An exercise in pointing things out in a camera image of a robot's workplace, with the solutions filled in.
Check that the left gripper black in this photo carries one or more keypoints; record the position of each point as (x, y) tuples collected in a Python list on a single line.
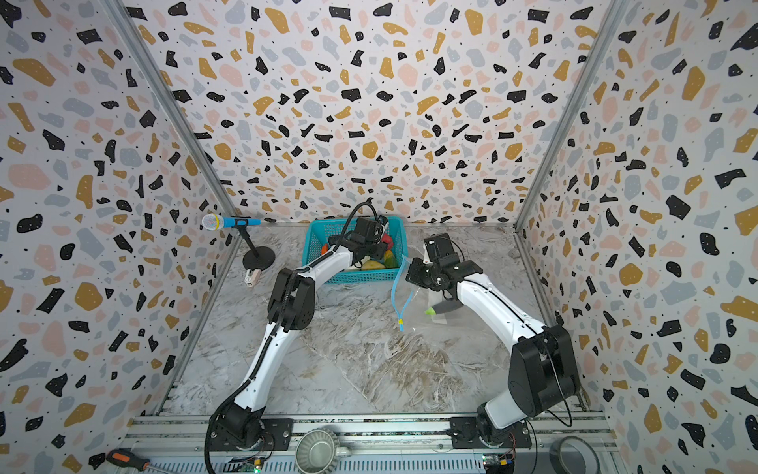
[(378, 251)]

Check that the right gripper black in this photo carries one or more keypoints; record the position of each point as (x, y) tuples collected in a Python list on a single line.
[(423, 274)]

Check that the teal plastic basket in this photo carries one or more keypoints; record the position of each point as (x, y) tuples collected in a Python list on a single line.
[(319, 232)]

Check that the clear zip top bag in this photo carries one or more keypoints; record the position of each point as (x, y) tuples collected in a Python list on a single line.
[(457, 331)]

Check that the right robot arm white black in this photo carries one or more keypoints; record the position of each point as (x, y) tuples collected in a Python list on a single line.
[(542, 367)]

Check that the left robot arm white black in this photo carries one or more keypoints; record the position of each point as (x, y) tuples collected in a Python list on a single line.
[(238, 419)]

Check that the yellow toy lemon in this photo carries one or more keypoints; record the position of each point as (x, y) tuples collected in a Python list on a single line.
[(372, 266)]

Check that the yellow green toy mango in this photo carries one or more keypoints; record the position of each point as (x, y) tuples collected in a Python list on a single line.
[(389, 260)]

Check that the grey tape roll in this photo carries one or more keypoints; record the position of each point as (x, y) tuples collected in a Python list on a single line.
[(573, 455)]

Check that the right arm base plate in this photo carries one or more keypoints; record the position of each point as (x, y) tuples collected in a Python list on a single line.
[(478, 434)]

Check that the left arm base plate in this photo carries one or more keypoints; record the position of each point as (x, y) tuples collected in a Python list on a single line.
[(268, 434)]

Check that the aluminium rail frame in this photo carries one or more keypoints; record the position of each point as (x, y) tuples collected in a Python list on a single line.
[(385, 443)]

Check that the orange handled screwdriver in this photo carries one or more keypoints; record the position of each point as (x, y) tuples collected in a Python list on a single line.
[(127, 459)]

